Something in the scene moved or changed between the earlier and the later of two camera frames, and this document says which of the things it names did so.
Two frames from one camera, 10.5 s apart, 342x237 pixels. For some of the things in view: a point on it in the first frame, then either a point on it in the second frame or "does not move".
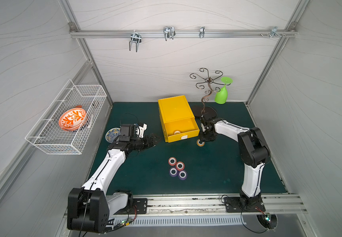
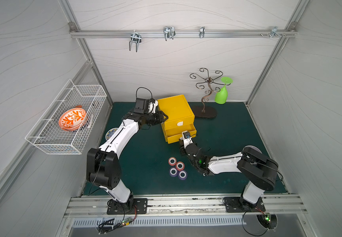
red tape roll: x=180 y=166 does not move
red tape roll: x=172 y=161 does not move
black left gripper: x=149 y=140 to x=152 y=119
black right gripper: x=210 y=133 to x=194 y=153
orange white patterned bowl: x=71 y=119 does not move
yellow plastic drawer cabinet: x=177 y=120 does not move
